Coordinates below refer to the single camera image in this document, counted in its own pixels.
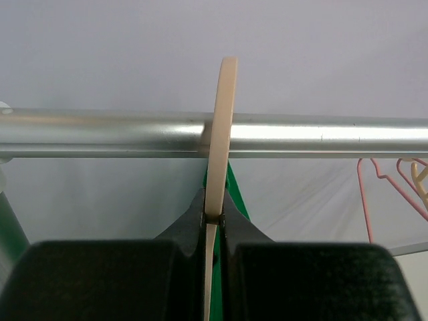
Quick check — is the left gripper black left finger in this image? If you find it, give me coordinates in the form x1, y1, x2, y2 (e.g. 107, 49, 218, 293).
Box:
1, 190, 206, 320

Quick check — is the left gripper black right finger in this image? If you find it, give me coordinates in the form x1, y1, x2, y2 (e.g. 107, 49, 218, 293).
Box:
221, 195, 420, 320

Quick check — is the green t shirt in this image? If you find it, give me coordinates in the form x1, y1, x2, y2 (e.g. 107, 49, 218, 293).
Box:
1, 165, 249, 320

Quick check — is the beige wooden hanger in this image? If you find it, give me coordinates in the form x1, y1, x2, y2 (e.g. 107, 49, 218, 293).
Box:
203, 57, 238, 320
411, 161, 428, 209

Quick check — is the pink wire hanger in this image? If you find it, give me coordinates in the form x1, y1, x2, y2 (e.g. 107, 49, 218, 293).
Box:
356, 158, 387, 243
396, 158, 427, 221

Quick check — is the metal clothes rack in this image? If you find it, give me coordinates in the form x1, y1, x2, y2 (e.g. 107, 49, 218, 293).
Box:
1, 104, 427, 160

